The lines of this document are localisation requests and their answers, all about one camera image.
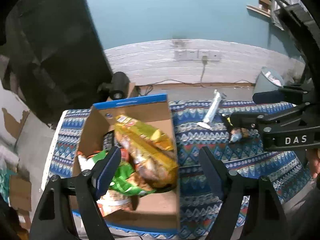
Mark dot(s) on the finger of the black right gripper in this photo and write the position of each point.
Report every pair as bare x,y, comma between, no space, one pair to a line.
277,94
295,123

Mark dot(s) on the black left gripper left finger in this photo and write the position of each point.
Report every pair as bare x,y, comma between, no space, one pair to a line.
53,218

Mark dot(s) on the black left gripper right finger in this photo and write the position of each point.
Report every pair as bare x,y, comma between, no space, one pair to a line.
265,218

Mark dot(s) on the orange white snack bag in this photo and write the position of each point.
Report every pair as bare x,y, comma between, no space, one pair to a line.
113,201

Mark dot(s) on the green snack bag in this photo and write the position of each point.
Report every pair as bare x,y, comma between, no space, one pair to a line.
125,181

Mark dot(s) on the yellow cracker pack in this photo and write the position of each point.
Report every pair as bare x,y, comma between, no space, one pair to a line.
151,150

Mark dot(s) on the red snack bag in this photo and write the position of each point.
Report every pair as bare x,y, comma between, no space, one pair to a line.
125,156

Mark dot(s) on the person's right hand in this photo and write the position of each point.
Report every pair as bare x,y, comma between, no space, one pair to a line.
314,162

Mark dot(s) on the grey waste bin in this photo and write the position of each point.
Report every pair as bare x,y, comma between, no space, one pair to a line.
268,80

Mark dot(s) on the black yellow snack bag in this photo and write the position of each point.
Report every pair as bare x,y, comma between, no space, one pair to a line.
241,127

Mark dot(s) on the silver snack bar wrapper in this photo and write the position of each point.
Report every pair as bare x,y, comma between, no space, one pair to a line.
208,118

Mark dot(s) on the blue patterned blanket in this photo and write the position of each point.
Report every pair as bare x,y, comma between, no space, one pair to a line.
195,208

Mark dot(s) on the blue cardboard box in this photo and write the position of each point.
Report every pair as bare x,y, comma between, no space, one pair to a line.
150,204

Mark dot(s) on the black cylinder speaker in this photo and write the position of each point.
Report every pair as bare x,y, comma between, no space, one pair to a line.
119,86

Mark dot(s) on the white wall socket strip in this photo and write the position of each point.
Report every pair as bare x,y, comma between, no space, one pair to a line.
197,55

